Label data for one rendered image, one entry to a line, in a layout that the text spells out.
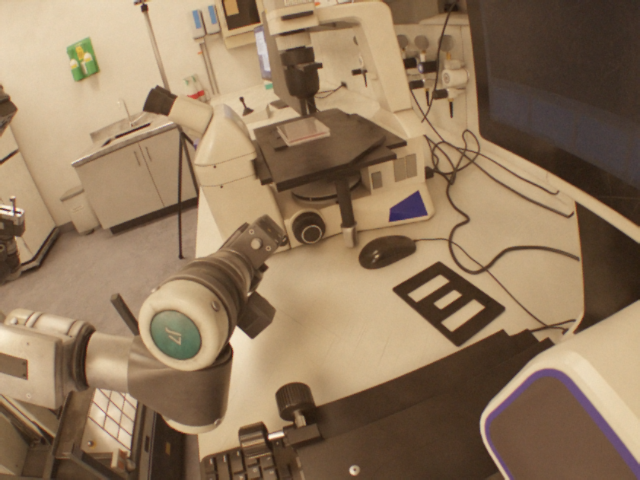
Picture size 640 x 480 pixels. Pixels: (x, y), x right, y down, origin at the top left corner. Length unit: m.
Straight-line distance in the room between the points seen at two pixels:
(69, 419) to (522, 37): 1.42
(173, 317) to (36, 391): 0.16
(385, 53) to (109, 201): 2.66
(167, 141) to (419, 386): 2.63
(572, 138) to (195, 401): 0.39
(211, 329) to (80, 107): 3.36
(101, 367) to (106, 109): 3.20
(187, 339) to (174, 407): 0.11
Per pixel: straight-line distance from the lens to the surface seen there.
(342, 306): 0.59
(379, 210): 0.73
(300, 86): 0.70
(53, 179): 3.90
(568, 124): 0.22
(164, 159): 2.86
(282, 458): 0.44
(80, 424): 1.33
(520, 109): 0.24
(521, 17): 0.23
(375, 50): 0.74
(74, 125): 3.64
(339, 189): 0.63
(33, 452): 1.48
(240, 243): 0.46
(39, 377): 0.37
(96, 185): 3.07
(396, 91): 0.76
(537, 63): 0.23
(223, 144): 0.63
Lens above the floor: 1.17
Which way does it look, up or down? 34 degrees down
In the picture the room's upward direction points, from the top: 13 degrees counter-clockwise
